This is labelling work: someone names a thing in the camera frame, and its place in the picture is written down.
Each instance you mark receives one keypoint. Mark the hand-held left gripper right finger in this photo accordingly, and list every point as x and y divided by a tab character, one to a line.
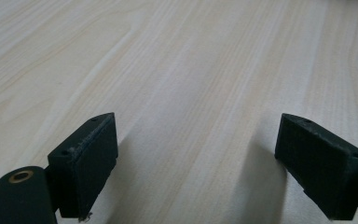
320	161

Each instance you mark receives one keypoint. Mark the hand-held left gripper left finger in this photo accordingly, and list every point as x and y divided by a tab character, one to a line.
84	165

